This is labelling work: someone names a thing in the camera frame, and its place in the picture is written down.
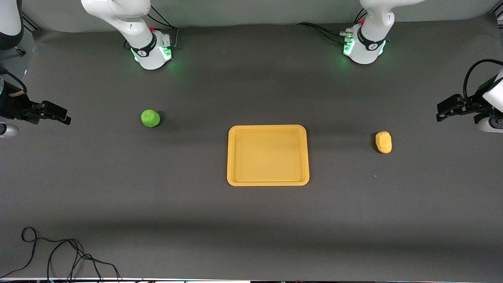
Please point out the green apple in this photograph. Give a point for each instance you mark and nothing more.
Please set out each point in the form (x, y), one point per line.
(150, 118)

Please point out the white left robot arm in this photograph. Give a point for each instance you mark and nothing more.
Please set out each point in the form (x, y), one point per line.
(371, 37)

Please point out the aluminium frame rail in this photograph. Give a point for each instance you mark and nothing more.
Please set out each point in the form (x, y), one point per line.
(30, 21)

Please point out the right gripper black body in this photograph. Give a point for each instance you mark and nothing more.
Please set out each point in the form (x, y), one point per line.
(13, 107)

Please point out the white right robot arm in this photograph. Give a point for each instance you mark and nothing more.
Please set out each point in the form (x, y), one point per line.
(133, 27)

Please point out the yellow potato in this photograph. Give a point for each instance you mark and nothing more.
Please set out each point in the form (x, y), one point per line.
(384, 142)

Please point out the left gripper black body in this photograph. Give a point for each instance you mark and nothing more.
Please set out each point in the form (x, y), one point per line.
(474, 105)

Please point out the yellow plastic tray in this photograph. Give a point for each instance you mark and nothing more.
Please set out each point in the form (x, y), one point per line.
(268, 155)

